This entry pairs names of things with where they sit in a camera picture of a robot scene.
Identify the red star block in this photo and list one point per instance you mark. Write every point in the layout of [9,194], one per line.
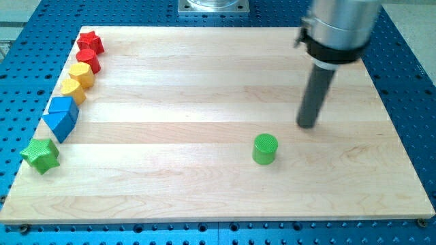
[90,40]

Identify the yellow hexagon block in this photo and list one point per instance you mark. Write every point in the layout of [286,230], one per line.
[83,73]

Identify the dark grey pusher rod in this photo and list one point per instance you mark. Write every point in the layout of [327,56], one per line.
[315,93]

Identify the wooden board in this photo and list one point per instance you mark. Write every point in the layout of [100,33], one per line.
[166,135]

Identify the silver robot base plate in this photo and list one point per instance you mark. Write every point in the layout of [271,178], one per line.
[213,6]

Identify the board corner screw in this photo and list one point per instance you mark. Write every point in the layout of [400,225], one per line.
[23,228]
[421,222]

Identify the green cylinder block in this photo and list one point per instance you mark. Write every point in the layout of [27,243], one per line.
[264,150]

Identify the board corner screw left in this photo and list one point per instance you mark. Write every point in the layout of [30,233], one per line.
[23,228]

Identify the yellow heart block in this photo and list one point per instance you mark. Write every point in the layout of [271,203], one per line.
[71,87]

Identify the blue triangle block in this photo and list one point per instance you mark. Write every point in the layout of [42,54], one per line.
[60,123]

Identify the green star block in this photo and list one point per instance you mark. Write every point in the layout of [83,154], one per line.
[41,155]

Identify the board corner screw right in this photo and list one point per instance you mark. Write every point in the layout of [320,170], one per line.
[421,222]

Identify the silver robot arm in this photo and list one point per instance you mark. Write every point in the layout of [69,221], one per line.
[335,32]

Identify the red cylinder block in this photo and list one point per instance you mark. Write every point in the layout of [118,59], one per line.
[89,57]

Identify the blue cube block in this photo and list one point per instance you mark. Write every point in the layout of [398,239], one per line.
[64,104]

